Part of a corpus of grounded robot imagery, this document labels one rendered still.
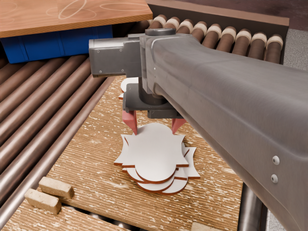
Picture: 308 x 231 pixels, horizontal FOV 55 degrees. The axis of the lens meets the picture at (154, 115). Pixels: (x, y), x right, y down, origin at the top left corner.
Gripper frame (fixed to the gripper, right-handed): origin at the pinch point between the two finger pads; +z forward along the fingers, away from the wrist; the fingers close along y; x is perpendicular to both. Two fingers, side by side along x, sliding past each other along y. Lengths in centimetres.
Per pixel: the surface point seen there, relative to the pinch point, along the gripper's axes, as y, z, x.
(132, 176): -4.1, 1.0, -9.8
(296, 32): 49, 6, 49
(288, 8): 157, 100, 271
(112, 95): -9.7, 4.4, 15.8
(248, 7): 113, 100, 274
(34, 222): -20.0, 4.1, -16.3
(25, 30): -31.9, -5.1, 30.2
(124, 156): -5.7, 1.1, -5.3
